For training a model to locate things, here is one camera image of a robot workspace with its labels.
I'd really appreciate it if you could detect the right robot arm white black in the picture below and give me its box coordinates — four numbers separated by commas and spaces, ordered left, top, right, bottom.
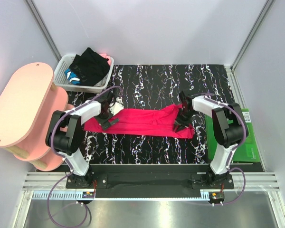
173, 90, 248, 188

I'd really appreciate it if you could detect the left aluminium frame post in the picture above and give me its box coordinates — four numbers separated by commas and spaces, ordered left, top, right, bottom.
24, 0, 62, 61

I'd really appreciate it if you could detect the white plastic laundry basket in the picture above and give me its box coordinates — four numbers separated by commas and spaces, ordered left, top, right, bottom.
54, 52, 114, 94

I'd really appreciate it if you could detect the pink three tier shelf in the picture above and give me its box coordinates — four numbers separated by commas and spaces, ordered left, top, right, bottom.
0, 62, 73, 171

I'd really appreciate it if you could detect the blue white garment in basket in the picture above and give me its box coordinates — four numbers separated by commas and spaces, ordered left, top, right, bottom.
64, 69, 80, 86

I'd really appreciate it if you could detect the purple cable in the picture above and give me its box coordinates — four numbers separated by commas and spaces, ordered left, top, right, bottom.
47, 85, 123, 226
204, 93, 250, 206

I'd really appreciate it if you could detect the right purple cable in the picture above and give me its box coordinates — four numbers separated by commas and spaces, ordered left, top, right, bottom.
204, 93, 250, 206

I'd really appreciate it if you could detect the aluminium rail front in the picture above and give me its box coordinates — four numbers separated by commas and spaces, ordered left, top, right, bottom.
22, 172, 280, 191

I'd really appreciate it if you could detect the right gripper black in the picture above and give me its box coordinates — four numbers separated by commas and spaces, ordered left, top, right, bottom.
173, 108, 196, 132

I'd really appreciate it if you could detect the right aluminium frame post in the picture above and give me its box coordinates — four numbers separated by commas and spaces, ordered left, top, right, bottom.
230, 0, 276, 71

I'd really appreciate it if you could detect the black t shirt in basket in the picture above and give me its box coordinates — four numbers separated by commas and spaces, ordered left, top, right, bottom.
68, 47, 110, 86

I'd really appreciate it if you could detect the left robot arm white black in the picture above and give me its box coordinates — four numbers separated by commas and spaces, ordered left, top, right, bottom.
45, 91, 123, 188

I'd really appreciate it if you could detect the right small controller board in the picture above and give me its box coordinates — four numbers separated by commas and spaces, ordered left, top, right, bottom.
210, 192, 225, 201

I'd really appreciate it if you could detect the light pink garment in basket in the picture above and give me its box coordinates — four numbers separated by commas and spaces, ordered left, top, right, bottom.
100, 53, 111, 65

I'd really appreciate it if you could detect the black marble pattern mat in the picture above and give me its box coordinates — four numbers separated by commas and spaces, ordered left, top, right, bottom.
80, 65, 234, 164

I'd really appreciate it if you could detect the left small controller board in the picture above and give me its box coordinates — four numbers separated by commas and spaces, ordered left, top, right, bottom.
82, 191, 95, 199

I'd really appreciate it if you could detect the pink red t shirt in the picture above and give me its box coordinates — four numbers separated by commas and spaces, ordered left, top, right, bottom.
84, 104, 194, 139

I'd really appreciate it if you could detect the aluminium frame post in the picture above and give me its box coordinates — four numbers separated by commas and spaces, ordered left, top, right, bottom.
24, 0, 62, 61
230, 0, 276, 71

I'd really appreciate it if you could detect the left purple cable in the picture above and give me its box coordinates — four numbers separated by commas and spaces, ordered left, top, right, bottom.
47, 85, 123, 226

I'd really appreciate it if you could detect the green cutting mat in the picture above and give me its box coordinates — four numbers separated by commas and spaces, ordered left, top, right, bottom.
206, 108, 260, 163

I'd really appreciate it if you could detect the small controller board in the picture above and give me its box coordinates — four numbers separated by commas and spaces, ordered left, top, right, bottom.
82, 191, 95, 199
210, 192, 225, 201

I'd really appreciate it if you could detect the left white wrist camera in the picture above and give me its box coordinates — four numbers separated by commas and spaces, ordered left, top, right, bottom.
109, 96, 124, 115

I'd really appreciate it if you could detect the white slotted cable duct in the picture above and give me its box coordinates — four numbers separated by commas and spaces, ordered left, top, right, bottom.
32, 190, 210, 201

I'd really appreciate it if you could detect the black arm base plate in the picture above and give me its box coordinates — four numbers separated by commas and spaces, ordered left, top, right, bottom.
65, 163, 264, 199

